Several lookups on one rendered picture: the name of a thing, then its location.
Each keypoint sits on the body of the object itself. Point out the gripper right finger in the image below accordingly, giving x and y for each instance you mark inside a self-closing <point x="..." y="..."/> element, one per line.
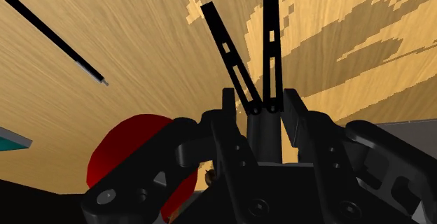
<point x="375" y="155"/>

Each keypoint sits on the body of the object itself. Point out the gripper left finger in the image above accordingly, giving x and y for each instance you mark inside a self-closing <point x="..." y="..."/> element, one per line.
<point x="136" y="179"/>

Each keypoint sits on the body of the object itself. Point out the red apple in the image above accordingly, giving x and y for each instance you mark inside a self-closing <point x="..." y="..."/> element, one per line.
<point x="116" y="148"/>

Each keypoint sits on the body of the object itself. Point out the teal flat block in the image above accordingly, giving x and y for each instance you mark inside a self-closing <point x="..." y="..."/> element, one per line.
<point x="10" y="142"/>

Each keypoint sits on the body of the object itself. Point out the black pen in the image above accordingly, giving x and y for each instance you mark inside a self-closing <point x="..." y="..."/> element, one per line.
<point x="44" y="28"/>

